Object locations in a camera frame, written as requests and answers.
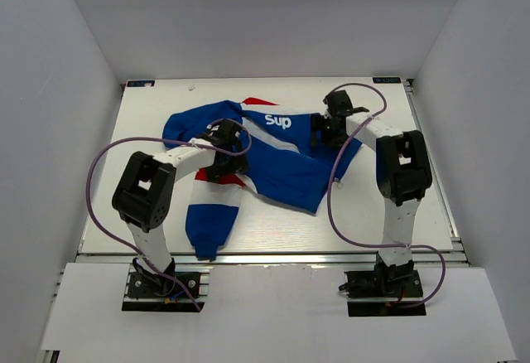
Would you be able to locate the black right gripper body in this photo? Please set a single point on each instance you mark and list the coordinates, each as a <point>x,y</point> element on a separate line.
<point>329,136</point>

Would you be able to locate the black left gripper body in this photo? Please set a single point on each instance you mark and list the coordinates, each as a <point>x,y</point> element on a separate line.
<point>232,164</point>

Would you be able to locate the blue red white jacket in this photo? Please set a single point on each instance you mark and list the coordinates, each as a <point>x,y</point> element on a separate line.
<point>282,166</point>

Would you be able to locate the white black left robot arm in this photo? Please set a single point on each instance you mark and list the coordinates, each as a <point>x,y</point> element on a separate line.
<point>142,198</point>

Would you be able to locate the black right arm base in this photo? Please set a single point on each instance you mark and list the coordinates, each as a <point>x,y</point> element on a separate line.
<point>384,291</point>

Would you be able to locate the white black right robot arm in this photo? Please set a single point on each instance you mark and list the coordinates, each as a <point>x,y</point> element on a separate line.
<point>402,169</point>

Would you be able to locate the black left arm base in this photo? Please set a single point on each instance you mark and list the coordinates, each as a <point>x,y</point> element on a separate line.
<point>149,292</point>

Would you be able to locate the right blue corner label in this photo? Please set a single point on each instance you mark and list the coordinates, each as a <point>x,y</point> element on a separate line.
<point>386,80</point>

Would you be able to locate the blue corner label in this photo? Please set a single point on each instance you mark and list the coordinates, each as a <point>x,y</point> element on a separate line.
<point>140,83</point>
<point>386,80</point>

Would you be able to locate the left blue corner label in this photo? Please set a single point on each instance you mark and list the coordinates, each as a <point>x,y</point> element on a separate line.
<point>140,83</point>

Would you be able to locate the aluminium right side rail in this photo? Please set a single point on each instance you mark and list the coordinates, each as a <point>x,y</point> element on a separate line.
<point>440,190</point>

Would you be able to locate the aluminium front table rail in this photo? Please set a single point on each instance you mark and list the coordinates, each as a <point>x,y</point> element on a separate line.
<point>451,257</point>

